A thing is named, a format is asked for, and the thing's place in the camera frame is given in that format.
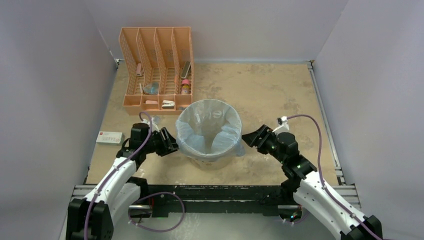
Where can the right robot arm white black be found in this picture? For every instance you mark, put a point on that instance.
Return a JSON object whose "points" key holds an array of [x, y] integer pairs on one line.
{"points": [[307, 188]]}

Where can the pink cartoon bottle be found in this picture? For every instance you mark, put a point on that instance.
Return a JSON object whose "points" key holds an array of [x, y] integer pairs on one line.
{"points": [[185, 87]]}

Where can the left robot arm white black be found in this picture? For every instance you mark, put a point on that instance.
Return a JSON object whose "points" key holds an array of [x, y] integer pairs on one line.
{"points": [[94, 216]]}

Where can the beige capybara trash bin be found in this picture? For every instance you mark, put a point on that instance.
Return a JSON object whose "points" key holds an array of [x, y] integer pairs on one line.
{"points": [[209, 164]]}

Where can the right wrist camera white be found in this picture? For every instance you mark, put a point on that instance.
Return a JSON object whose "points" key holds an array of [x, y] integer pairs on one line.
{"points": [[282, 126]]}

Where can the pink plastic file organizer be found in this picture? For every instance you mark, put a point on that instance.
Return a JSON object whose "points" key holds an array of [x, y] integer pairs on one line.
{"points": [[162, 52]]}

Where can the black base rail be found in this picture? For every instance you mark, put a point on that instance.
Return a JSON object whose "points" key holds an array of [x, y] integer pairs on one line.
{"points": [[159, 200]]}

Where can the white stapler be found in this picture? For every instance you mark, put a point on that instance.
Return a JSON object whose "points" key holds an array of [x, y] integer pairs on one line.
{"points": [[168, 104]]}

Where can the pink eraser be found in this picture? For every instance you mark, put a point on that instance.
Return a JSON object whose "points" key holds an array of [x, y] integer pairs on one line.
{"points": [[151, 102]]}

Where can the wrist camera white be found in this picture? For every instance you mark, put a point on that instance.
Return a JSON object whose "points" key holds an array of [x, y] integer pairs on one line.
{"points": [[155, 120], [282, 126]]}

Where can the blue plastic trash bag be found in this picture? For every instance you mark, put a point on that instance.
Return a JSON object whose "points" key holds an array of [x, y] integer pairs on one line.
{"points": [[209, 130]]}

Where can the white red small box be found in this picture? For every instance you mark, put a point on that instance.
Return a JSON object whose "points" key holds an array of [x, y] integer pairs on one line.
{"points": [[110, 137]]}

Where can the grey pen case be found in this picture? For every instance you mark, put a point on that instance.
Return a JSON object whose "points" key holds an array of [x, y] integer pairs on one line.
{"points": [[185, 70]]}

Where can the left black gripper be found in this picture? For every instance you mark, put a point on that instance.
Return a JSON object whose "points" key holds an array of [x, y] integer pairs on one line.
{"points": [[169, 144]]}

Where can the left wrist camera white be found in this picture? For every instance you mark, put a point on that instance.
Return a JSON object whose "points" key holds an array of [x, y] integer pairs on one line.
{"points": [[155, 120]]}

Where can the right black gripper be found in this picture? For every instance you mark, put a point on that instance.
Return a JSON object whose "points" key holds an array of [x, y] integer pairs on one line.
{"points": [[252, 139]]}

